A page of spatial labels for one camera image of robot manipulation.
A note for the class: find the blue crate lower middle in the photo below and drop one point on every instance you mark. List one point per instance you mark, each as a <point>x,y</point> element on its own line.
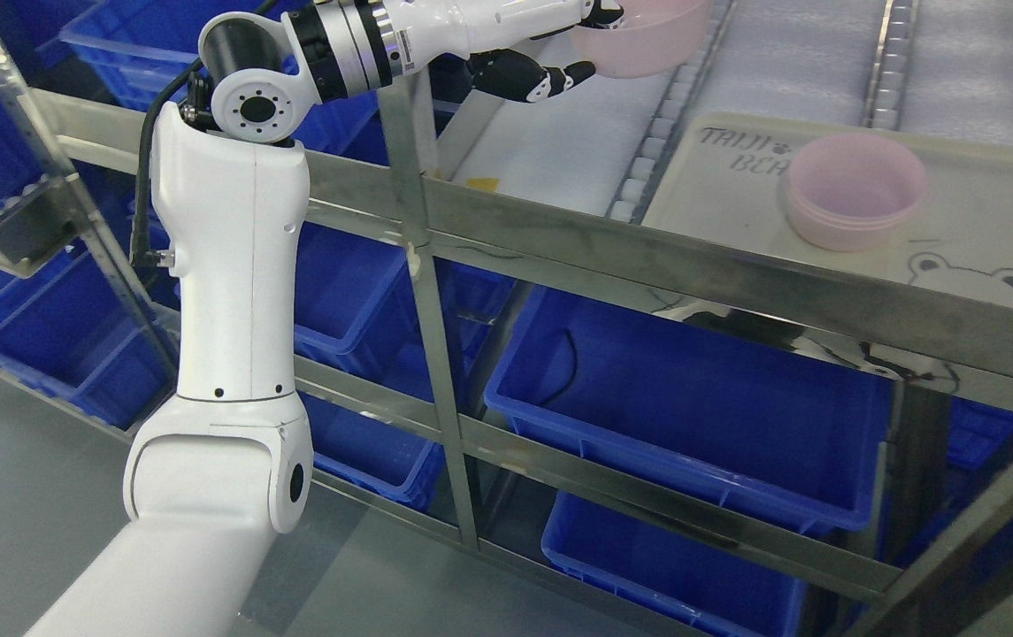
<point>700,586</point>

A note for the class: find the blue crate under tray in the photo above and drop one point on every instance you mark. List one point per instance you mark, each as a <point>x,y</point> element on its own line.
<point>788,439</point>

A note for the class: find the pink ikea bowl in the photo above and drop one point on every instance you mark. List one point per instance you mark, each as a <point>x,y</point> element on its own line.
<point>655,36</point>

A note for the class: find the steel shelf rack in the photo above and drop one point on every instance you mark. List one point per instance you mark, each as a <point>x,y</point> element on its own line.
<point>478,221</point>

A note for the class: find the stacked pink bowls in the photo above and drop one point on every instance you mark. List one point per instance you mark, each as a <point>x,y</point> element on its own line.
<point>850,192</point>

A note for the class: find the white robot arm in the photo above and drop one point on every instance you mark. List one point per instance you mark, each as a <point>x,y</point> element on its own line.
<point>223,466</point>

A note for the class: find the white foam shelf liner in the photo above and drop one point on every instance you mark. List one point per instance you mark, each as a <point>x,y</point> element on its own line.
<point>807,60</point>

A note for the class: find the cream bear tray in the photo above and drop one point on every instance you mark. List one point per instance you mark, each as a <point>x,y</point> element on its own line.
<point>725,184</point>

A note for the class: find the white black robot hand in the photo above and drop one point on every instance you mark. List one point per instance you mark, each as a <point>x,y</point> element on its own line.
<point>484,34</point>

